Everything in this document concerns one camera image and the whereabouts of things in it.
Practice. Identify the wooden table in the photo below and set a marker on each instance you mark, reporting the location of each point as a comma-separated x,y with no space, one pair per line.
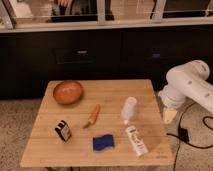
46,149

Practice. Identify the black box eraser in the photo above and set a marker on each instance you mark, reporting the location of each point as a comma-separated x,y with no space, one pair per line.
63,130

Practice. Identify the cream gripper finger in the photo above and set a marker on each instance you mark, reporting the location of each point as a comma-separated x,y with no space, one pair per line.
169,114

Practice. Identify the dark cabinet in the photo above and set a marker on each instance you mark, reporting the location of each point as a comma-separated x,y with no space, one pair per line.
29,60

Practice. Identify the blue sponge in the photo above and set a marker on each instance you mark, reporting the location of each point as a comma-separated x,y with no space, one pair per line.
102,142

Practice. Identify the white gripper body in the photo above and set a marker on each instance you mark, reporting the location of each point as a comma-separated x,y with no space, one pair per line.
171,98

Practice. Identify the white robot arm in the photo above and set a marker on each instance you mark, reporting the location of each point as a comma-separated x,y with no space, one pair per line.
184,81

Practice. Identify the orange wooden bowl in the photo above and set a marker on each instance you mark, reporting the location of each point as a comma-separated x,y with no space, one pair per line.
67,92

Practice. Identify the orange carrot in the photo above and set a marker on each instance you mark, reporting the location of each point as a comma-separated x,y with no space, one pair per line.
93,116

